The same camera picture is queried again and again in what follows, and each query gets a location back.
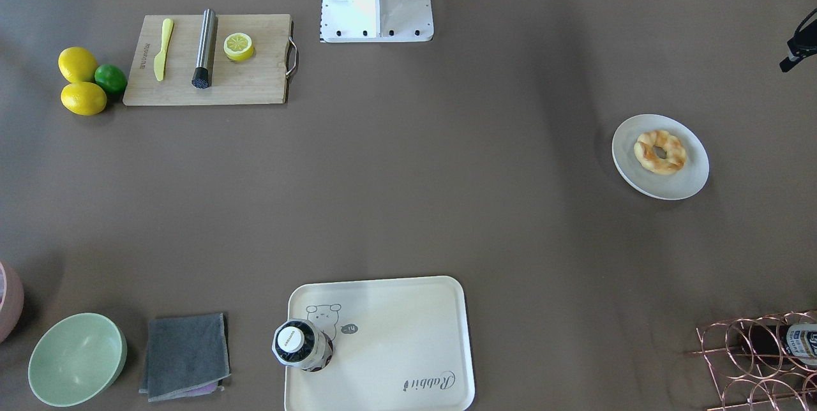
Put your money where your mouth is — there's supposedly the glazed ring donut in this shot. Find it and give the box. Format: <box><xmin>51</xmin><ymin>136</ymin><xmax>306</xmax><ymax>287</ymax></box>
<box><xmin>633</xmin><ymin>130</ymin><xmax>687</xmax><ymax>176</ymax></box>

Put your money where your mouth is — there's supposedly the white round plate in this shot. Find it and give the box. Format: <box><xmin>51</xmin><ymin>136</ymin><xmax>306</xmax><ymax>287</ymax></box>
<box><xmin>611</xmin><ymin>114</ymin><xmax>710</xmax><ymax>200</ymax></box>

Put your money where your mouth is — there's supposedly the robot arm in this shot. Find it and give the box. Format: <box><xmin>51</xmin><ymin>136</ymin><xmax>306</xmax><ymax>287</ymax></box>
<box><xmin>779</xmin><ymin>8</ymin><xmax>816</xmax><ymax>73</ymax></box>

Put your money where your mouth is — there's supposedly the cream rabbit tray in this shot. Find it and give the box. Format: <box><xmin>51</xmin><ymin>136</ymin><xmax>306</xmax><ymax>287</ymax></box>
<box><xmin>284</xmin><ymin>276</ymin><xmax>476</xmax><ymax>410</ymax></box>

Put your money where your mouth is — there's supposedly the wooden cutting board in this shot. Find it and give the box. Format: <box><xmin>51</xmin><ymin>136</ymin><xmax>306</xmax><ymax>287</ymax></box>
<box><xmin>123</xmin><ymin>13</ymin><xmax>297</xmax><ymax>107</ymax></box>

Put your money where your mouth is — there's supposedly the dark sauce bottle white cap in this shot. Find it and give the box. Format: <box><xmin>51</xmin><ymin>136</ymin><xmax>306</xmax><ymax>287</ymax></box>
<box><xmin>271</xmin><ymin>318</ymin><xmax>334</xmax><ymax>372</ymax></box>

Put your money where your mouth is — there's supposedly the halved lemon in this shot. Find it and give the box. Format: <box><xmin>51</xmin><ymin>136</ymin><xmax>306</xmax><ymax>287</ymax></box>
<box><xmin>223</xmin><ymin>33</ymin><xmax>255</xmax><ymax>62</ymax></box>

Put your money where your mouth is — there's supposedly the steel cylindrical muddler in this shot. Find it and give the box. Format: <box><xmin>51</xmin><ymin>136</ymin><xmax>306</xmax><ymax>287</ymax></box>
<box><xmin>191</xmin><ymin>8</ymin><xmax>217</xmax><ymax>90</ymax></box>

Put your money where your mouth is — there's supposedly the grey folded cloth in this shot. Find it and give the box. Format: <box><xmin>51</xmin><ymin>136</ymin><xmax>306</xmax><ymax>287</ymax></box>
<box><xmin>139</xmin><ymin>312</ymin><xmax>231</xmax><ymax>403</ymax></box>

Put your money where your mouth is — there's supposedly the yellow plastic knife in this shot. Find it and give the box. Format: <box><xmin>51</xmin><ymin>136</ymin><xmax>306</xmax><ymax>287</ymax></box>
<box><xmin>153</xmin><ymin>18</ymin><xmax>174</xmax><ymax>82</ymax></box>

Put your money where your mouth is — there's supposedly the green lime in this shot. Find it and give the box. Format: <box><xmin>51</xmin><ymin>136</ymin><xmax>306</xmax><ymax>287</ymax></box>
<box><xmin>93</xmin><ymin>64</ymin><xmax>128</xmax><ymax>95</ymax></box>

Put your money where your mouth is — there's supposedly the lower whole lemon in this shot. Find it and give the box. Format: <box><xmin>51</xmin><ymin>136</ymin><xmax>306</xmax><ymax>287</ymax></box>
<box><xmin>61</xmin><ymin>82</ymin><xmax>108</xmax><ymax>116</ymax></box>

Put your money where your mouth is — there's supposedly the whole lemon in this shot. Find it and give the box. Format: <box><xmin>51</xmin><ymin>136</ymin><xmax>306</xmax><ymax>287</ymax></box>
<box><xmin>57</xmin><ymin>47</ymin><xmax>99</xmax><ymax>84</ymax></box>
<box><xmin>61</xmin><ymin>82</ymin><xmax>108</xmax><ymax>116</ymax></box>

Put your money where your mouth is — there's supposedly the upper whole lemon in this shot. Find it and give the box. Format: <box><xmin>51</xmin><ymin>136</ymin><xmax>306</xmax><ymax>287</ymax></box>
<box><xmin>57</xmin><ymin>47</ymin><xmax>99</xmax><ymax>84</ymax></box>

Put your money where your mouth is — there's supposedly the mint green bowl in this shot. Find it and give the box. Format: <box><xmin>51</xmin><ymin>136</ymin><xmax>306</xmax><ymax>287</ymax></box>
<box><xmin>28</xmin><ymin>313</ymin><xmax>128</xmax><ymax>407</ymax></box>

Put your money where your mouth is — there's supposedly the pink bowl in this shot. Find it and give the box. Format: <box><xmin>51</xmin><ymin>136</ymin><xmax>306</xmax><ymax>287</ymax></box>
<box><xmin>1</xmin><ymin>260</ymin><xmax>24</xmax><ymax>342</ymax></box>

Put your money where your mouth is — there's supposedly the copper wire bottle rack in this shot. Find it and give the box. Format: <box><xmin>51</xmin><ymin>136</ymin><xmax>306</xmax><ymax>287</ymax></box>
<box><xmin>694</xmin><ymin>310</ymin><xmax>816</xmax><ymax>410</ymax></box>

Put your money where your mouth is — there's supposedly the bottle in wire rack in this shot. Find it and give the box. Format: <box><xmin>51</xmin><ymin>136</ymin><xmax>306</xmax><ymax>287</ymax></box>
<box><xmin>740</xmin><ymin>324</ymin><xmax>816</xmax><ymax>370</ymax></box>

